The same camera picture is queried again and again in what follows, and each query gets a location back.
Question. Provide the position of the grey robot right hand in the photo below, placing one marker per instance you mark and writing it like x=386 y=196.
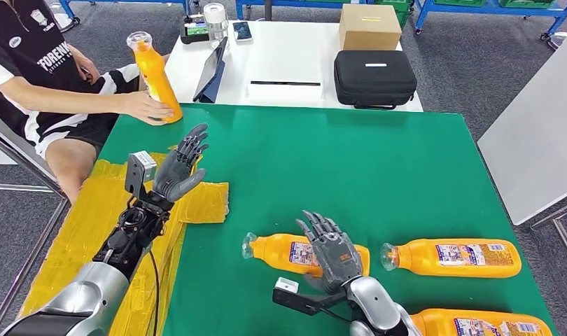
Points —
x=334 y=259

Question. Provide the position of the person's left hand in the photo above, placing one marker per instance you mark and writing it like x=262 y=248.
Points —
x=86 y=69

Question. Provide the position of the person's right hand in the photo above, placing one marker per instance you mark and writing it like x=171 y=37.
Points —
x=144 y=109

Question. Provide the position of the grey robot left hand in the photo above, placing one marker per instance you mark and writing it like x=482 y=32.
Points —
x=174 y=174

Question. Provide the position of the orange detergent bottle clear cap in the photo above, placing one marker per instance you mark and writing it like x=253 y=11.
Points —
x=436 y=323
x=156 y=79
x=418 y=258
x=274 y=250

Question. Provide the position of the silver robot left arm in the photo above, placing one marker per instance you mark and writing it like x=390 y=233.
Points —
x=79 y=301

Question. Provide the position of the person's right forearm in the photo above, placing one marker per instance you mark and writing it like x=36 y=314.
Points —
x=61 y=98

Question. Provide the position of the person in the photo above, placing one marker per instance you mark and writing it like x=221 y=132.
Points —
x=28 y=60

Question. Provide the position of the tablet in blue cover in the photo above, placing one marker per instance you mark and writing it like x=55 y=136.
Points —
x=210 y=72

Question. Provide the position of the black handheld screen device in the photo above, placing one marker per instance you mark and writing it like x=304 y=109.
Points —
x=195 y=31

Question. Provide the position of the grey metal chair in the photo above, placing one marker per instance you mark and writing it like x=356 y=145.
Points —
x=28 y=160

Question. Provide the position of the clear glass jar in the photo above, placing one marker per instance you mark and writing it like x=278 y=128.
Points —
x=215 y=21

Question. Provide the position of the blue metal rack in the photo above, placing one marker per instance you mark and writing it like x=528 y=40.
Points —
x=288 y=3
x=497 y=10
x=186 y=3

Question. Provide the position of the black smartphone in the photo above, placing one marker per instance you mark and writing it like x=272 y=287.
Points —
x=242 y=31

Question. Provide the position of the yellow tape patch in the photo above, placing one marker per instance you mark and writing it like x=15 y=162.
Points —
x=70 y=250

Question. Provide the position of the white flat box black slot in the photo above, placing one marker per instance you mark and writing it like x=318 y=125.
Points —
x=285 y=94

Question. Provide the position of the white table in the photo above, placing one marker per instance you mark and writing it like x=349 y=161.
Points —
x=534 y=134
x=288 y=48

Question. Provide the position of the black zip case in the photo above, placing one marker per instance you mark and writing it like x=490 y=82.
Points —
x=374 y=80

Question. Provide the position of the brown cardboard box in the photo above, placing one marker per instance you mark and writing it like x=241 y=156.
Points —
x=370 y=28

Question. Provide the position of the green plastic crate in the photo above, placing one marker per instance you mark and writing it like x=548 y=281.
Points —
x=527 y=3
x=403 y=16
x=459 y=2

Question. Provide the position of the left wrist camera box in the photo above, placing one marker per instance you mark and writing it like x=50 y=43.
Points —
x=140 y=171

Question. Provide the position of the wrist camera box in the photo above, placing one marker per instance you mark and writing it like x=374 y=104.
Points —
x=140 y=171
x=297 y=299

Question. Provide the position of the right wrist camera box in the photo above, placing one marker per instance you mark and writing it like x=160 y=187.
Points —
x=297 y=299

